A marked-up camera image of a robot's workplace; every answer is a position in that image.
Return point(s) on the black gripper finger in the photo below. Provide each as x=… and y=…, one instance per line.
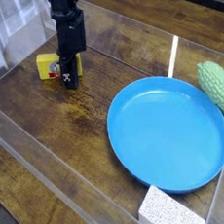
x=69, y=71

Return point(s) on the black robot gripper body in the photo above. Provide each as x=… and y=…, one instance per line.
x=70, y=28

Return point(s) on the white speckled foam block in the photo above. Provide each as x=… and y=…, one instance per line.
x=159, y=208

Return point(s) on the clear acrylic enclosure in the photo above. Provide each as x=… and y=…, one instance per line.
x=57, y=165

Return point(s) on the yellow butter block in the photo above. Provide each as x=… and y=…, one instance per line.
x=48, y=66

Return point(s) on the blue round tray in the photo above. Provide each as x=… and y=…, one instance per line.
x=167, y=133

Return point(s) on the green bitter gourd toy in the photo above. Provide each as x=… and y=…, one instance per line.
x=211, y=79

